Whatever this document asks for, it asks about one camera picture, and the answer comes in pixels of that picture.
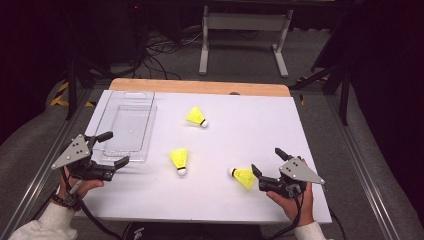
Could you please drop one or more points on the grey metal floor rail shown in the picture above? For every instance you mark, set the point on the grey metal floor rail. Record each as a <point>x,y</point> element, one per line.
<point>36,176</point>
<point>363,166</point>

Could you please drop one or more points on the dark cloth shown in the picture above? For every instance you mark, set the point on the dark cloth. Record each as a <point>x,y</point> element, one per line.
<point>193,231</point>

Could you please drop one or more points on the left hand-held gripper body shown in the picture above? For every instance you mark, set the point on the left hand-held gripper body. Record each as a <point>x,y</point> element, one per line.
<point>72,151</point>

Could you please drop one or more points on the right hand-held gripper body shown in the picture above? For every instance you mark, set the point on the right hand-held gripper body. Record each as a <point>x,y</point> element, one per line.
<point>300,171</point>

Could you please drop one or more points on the person's right hand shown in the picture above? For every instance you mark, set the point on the person's right hand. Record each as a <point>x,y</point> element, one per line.
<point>293,207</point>

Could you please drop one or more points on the black tripod stand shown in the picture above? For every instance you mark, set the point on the black tripod stand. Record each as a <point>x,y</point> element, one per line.
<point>71,90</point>
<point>345,96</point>

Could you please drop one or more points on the clear plastic tray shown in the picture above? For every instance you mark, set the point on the clear plastic tray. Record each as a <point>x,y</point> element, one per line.
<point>130,126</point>

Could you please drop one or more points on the white metal table frame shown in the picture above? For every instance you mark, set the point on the white metal table frame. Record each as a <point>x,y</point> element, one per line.
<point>246,21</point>

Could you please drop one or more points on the yellow shuttlecock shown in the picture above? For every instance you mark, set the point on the yellow shuttlecock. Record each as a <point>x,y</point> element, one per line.
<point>195,116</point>
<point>245,176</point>
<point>179,157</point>

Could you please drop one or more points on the person's left hand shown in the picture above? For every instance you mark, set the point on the person's left hand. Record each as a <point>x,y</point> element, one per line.
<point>87,186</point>

